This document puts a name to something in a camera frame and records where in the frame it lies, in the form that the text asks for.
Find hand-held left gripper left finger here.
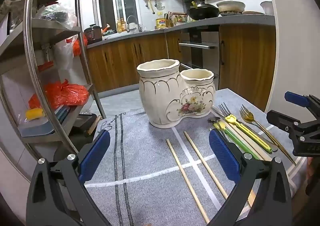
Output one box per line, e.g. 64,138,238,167
26,129,112,226

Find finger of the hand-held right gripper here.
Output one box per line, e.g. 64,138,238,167
266,110,320,141
284,91,320,119

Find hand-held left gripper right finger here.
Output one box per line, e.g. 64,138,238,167
209,128,293,226

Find yellow handled cutlery piece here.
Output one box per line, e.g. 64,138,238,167
224,114,273,154

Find silver metal fork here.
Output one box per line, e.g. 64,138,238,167
218,102,278,153

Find cream floral ceramic cutlery holder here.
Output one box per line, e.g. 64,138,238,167
136,59,216,127

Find person's right hand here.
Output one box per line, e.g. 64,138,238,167
305,158,320,198

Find gold metal fork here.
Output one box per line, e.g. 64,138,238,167
239,105,297,166

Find grey striped cloth mat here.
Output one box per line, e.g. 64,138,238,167
84,88,308,226

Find stacked blue grey trays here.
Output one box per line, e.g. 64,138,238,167
18,105,72,137

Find wooden kitchen base cabinets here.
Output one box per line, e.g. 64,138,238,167
86,24,276,112

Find large orange plastic bag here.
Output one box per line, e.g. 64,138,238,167
28,79,90,111

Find small yellow object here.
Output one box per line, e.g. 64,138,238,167
25,107,46,120

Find grey kitchen countertop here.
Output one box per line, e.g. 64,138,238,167
86,14,276,48

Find built-in steel oven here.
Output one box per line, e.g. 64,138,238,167
178,32,221,84

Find hanging white plastic bag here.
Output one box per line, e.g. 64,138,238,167
53,36,75,72

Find hanging orange plastic bag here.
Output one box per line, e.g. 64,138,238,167
72,34,88,57

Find white casserole pot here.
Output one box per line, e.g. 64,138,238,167
216,1,247,16

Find dark red pressure cooker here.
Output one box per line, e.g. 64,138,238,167
83,24,103,44

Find black wok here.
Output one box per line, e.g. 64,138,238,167
187,1,220,21

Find amber glass bottles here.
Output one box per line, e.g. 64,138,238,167
116,18,127,32

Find metal shelf rack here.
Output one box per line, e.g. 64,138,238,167
0,0,107,147

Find chrome sink faucet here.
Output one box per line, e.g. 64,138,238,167
126,15,140,32

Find seasoning jars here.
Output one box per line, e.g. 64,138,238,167
173,13,188,24

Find clear plastic bag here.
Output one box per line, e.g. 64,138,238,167
34,3,78,30

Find kitchen window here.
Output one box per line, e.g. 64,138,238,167
95,0,141,33

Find green handled cutlery piece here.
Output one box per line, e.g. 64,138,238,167
207,117,260,160

